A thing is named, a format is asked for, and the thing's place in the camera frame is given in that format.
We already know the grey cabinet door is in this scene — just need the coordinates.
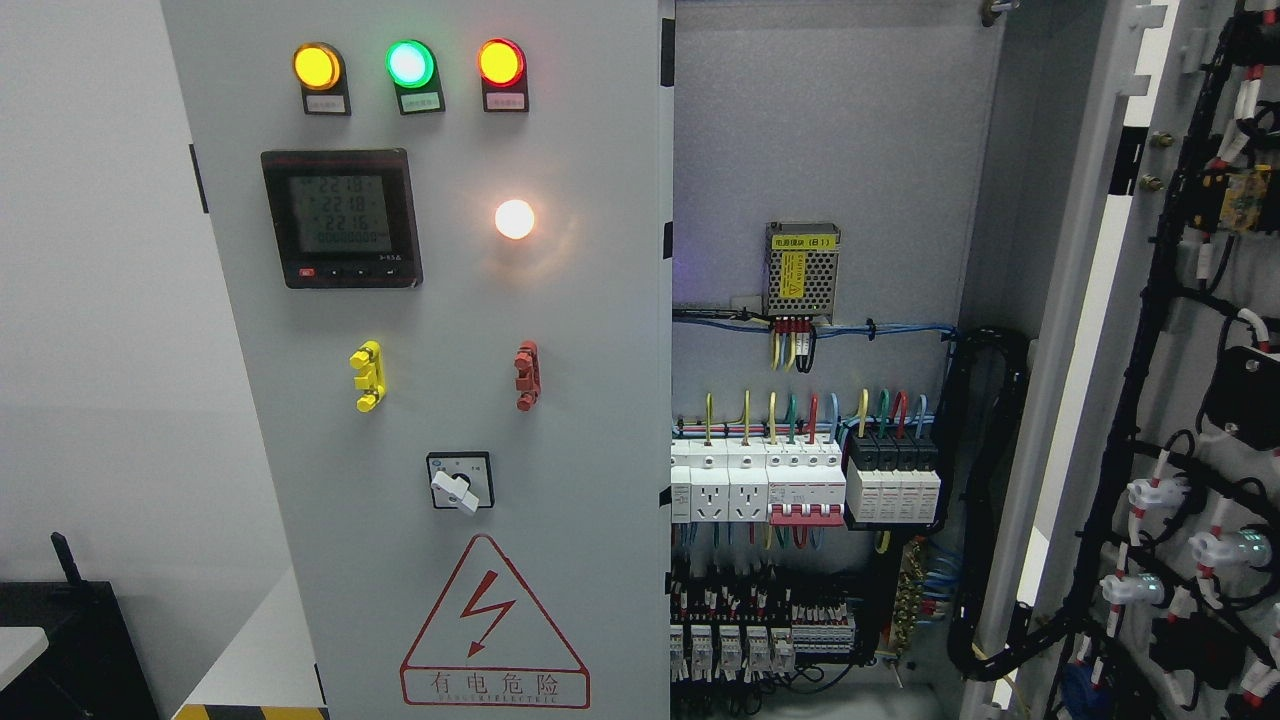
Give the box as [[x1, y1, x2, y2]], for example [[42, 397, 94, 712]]
[[163, 1, 675, 719], [948, 1, 1277, 719]]

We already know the metal mesh power supply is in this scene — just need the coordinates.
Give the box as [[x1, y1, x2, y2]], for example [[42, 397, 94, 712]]
[[763, 222, 841, 318]]

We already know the green indicator light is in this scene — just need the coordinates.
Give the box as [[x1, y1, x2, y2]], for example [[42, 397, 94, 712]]
[[384, 38, 445, 115]]

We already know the yellow indicator light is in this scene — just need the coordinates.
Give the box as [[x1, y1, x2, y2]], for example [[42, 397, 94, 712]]
[[292, 42, 351, 117]]

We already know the white rotary selector switch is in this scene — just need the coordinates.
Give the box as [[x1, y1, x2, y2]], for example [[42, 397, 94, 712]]
[[426, 451, 495, 515]]

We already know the red indicator light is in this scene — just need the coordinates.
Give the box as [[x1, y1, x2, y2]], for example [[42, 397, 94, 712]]
[[476, 37, 529, 113]]

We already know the red terminal connector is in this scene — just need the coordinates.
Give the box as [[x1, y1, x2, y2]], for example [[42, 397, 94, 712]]
[[513, 340, 541, 413]]

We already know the brass ground terminal bar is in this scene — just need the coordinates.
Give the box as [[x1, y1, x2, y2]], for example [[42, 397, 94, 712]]
[[888, 536, 925, 659]]

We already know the white socket breaker row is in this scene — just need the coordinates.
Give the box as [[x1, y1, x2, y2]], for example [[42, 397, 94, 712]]
[[669, 438, 768, 524]]

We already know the red electric hazard sign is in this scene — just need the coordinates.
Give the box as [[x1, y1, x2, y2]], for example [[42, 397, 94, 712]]
[[399, 534, 591, 710]]

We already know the red handle circuit breaker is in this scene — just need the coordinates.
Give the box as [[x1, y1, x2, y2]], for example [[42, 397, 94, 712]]
[[765, 442, 846, 527]]

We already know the black box with antenna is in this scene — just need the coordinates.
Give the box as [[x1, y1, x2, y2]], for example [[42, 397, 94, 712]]
[[1, 532, 159, 719]]

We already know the black wire harness right door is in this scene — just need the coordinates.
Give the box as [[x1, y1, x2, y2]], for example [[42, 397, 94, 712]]
[[1027, 1, 1277, 719]]

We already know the black white surge protector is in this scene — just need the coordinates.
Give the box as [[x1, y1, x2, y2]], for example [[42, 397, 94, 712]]
[[846, 432, 942, 525]]

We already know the yellow terminal connector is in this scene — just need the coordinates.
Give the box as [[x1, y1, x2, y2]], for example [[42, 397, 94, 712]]
[[349, 340, 387, 413]]

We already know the white glowing indicator lamp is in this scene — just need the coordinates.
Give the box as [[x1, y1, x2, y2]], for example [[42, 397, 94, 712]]
[[494, 199, 536, 240]]

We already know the black corrugated cable conduit right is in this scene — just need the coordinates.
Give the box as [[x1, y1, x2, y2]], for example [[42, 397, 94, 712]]
[[934, 325, 1082, 683]]

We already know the black digital power meter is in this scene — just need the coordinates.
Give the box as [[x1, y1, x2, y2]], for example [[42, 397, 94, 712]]
[[260, 149, 422, 290]]

